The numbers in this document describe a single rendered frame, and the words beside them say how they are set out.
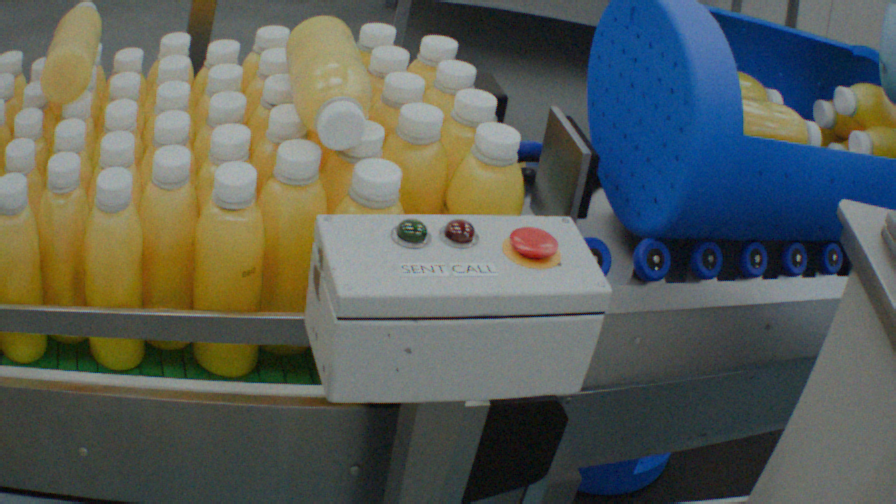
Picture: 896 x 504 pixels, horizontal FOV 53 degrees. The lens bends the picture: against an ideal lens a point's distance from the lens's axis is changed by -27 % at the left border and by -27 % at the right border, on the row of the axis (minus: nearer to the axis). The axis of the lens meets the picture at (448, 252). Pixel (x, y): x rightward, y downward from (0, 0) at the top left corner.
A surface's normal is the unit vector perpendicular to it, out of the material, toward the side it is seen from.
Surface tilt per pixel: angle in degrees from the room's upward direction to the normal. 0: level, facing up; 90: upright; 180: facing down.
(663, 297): 52
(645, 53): 90
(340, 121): 90
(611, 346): 70
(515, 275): 0
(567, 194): 90
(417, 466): 90
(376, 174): 0
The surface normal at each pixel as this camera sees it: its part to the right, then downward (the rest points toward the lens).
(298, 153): 0.17, -0.83
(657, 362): 0.29, 0.25
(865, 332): -0.98, -0.10
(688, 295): 0.29, -0.07
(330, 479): 0.25, 0.56
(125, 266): 0.59, 0.52
